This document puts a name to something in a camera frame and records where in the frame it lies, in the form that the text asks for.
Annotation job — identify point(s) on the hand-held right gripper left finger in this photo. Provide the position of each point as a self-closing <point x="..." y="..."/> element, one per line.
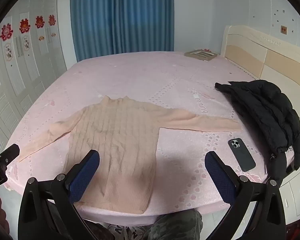
<point x="88" y="172"/>

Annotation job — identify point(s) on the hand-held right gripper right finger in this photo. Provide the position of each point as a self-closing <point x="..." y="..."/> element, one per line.
<point x="219" y="177"/>

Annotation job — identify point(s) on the beige knit sweater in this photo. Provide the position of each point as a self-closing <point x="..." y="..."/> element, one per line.
<point x="120" y="140"/>

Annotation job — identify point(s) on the dark smartphone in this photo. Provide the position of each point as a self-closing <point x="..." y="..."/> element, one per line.
<point x="242" y="155"/>

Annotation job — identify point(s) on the person's camouflage trouser leg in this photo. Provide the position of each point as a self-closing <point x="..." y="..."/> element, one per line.
<point x="175" y="226"/>

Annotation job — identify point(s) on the white wardrobe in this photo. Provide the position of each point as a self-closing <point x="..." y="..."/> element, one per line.
<point x="22" y="75"/>

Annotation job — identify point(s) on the white nightstand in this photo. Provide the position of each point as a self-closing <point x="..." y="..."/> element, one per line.
<point x="297" y="192"/>

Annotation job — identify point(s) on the black puffer jacket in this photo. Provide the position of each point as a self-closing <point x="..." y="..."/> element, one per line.
<point x="267" y="107"/>

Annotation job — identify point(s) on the pink bed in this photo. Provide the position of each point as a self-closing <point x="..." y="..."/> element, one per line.
<point x="145" y="77"/>

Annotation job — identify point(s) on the red paper-cut decoration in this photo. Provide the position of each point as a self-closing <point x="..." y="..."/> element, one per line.
<point x="6" y="32"/>
<point x="51" y="20"/>
<point x="40" y="22"/>
<point x="24" y="26"/>

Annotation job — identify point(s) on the cream bed headboard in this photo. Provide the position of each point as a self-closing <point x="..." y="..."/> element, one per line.
<point x="270" y="60"/>

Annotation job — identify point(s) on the blue curtain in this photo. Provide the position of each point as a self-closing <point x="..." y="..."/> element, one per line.
<point x="120" y="17"/>

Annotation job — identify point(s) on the flat picture frame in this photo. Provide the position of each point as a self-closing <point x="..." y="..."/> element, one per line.
<point x="201" y="54"/>

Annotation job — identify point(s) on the orange wall sticker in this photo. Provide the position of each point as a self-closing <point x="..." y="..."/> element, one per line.
<point x="283" y="29"/>

